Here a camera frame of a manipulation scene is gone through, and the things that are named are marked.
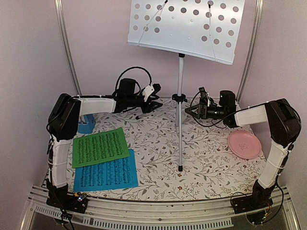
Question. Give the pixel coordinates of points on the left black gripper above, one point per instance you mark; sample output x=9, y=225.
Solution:
x=150, y=107

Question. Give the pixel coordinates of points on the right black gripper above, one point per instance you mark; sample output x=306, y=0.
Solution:
x=202, y=111

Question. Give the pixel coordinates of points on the green sheet music page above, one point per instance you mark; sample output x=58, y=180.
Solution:
x=99, y=148

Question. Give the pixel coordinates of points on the white perforated music stand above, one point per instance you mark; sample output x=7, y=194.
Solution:
x=205, y=29

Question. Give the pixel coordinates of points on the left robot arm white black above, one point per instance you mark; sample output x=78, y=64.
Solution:
x=63, y=121

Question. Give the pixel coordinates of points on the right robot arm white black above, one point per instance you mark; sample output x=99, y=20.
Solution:
x=284, y=124

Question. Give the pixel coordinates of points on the pink plastic plate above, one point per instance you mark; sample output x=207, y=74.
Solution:
x=244, y=144

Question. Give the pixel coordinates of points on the blue metronome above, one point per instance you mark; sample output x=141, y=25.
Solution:
x=86, y=124

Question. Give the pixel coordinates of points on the blue sheet music page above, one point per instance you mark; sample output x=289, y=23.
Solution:
x=117, y=174

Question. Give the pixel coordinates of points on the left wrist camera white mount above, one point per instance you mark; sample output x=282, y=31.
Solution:
x=147, y=92

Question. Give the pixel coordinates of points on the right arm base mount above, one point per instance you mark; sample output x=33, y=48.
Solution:
x=251, y=198

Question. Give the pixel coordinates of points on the right aluminium frame post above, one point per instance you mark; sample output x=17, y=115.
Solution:
x=251, y=49

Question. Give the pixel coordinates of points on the aluminium frame post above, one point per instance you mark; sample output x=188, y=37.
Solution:
x=67, y=49
x=251, y=49

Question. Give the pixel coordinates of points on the front aluminium rail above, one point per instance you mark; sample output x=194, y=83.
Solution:
x=109, y=214

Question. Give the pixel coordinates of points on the left aluminium frame post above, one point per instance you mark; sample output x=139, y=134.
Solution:
x=67, y=49

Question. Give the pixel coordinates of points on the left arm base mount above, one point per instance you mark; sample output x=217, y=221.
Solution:
x=60, y=198

